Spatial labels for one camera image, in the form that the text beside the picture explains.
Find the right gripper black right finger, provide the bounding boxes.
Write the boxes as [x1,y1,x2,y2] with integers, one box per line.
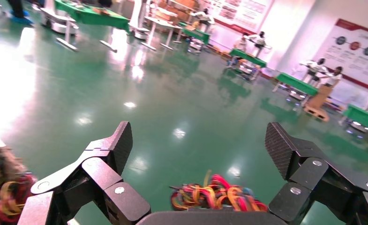
[264,122,368,225]

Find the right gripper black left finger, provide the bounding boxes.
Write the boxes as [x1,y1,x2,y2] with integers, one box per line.
[17,121,152,225]

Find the power supply with coloured wires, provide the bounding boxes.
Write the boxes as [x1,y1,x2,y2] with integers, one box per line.
[0,143,38,225]
[170,170,269,213]

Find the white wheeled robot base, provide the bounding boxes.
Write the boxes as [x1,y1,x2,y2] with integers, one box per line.
[40,0,79,35]

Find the green cloth covered table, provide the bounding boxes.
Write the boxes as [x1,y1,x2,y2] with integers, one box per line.
[53,0,131,53]
[272,72,319,103]
[178,22,211,55]
[338,103,368,137]
[227,48,268,82]

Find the light wooden stand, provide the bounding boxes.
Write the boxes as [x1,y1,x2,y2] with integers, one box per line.
[304,84,334,123]

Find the person in white shirt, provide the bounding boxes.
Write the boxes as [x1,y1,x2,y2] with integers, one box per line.
[249,31,273,59]
[300,58,327,86]
[236,32,250,53]
[192,7,216,25]
[318,66,344,88]

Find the person with blue shoe covers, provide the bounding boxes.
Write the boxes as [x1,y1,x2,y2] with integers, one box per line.
[6,0,35,26]

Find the shelf with brown boxes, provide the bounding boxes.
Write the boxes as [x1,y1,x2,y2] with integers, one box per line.
[154,0,203,23]

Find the wall poster with circles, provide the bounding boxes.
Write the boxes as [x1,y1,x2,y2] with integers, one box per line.
[314,18,368,90]

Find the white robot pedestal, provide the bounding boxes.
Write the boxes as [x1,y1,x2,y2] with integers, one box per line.
[128,0,151,40]

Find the white metal frame table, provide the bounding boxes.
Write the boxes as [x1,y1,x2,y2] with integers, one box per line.
[141,15,184,52]

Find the wall notice boards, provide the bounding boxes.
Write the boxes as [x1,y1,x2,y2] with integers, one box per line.
[202,0,276,35]

